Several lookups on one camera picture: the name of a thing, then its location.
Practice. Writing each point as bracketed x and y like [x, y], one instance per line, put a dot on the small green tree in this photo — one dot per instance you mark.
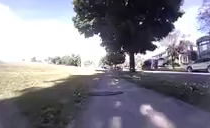
[113, 58]

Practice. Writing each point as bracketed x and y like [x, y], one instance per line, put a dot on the row of trees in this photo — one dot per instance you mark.
[64, 60]

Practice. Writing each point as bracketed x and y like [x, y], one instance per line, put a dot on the grey concrete pavement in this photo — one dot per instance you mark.
[126, 100]

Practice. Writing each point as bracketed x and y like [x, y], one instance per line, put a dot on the dark vehicle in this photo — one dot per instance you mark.
[149, 63]

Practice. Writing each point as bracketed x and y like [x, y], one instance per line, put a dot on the large green tree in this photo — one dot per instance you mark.
[126, 23]

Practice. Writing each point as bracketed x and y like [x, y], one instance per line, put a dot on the white vehicle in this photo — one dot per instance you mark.
[162, 61]

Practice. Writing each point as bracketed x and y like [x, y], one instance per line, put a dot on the thin reddish tree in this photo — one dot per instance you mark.
[173, 50]

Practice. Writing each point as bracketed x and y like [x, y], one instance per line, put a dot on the grass strip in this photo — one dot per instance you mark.
[173, 86]

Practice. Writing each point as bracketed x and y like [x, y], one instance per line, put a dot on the grey asphalt road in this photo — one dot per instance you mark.
[179, 72]

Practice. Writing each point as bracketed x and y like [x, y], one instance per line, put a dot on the wide grass field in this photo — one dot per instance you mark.
[29, 83]

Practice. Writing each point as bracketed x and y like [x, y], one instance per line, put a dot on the house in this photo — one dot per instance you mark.
[206, 46]
[186, 58]

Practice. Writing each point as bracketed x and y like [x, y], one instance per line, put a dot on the white car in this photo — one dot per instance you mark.
[203, 64]

